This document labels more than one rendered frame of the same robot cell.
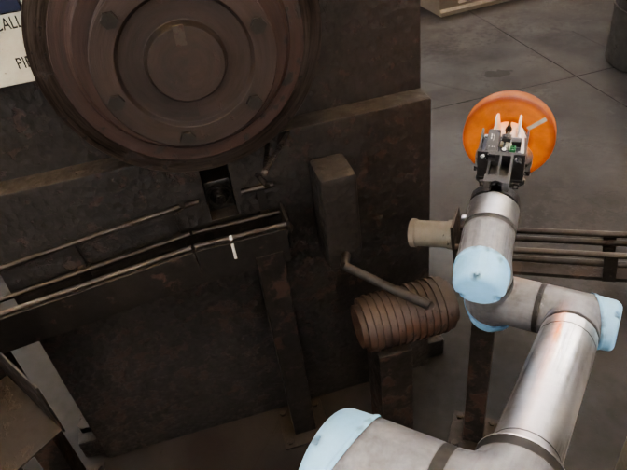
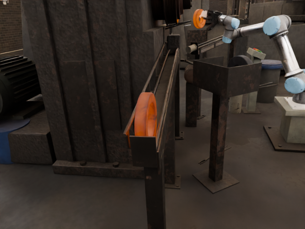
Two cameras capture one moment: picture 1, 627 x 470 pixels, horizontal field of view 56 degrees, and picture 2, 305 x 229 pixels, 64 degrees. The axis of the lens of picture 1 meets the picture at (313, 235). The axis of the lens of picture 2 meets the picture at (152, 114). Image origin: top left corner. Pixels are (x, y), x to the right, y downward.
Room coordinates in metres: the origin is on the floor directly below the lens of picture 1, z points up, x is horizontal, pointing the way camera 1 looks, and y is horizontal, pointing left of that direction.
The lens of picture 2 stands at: (0.56, 1.90, 0.94)
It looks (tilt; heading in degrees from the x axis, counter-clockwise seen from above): 22 degrees down; 289
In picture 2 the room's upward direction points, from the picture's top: 3 degrees counter-clockwise
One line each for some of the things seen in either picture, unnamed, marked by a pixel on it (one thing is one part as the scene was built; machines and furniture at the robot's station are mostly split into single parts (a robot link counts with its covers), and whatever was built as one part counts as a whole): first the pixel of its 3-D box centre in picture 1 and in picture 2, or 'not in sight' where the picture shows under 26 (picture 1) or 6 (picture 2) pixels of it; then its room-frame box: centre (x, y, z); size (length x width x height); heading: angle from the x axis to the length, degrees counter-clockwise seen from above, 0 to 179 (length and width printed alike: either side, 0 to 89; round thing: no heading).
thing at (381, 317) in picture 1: (405, 371); (191, 96); (0.92, -0.18, 0.27); 0.22 x 0.13 x 0.53; 100
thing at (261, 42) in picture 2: not in sight; (264, 48); (0.15, -2.46, 0.39); 1.03 x 0.83 x 0.77; 25
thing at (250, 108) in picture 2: not in sight; (253, 81); (0.39, -0.62, 0.31); 0.24 x 0.16 x 0.62; 100
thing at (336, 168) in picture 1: (336, 212); (173, 50); (1.05, -0.06, 0.68); 0.11 x 0.08 x 0.24; 10
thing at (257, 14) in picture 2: not in sight; (271, 30); (-0.11, -4.18, 0.55); 1.10 x 0.53 x 1.10; 120
